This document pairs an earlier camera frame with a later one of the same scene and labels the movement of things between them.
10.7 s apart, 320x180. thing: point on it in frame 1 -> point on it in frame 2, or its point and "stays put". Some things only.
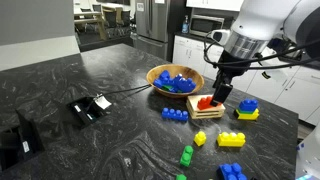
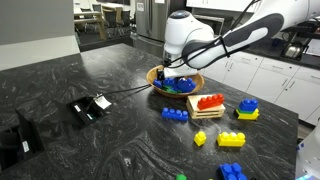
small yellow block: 200,138 stays put
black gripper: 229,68 -> 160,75
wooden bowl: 174,70 stays put
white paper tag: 101,101 stays put
